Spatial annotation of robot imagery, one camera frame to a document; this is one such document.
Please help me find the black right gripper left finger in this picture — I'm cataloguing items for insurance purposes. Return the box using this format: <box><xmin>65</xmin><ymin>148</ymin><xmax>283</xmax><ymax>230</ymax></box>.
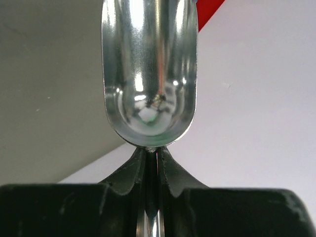
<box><xmin>0</xmin><ymin>148</ymin><xmax>146</xmax><ymax>237</ymax></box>

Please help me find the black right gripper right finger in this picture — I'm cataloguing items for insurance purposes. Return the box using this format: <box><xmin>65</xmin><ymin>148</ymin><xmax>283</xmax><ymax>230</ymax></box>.
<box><xmin>158</xmin><ymin>147</ymin><xmax>316</xmax><ymax>237</ymax></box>

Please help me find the silver metal scoop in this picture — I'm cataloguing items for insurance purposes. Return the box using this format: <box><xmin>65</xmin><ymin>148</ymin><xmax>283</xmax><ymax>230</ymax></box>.
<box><xmin>101</xmin><ymin>0</ymin><xmax>198</xmax><ymax>237</ymax></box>

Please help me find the red tin of lollipop candies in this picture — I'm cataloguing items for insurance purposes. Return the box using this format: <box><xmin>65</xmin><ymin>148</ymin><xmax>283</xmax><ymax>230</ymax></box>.
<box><xmin>196</xmin><ymin>0</ymin><xmax>225</xmax><ymax>31</ymax></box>

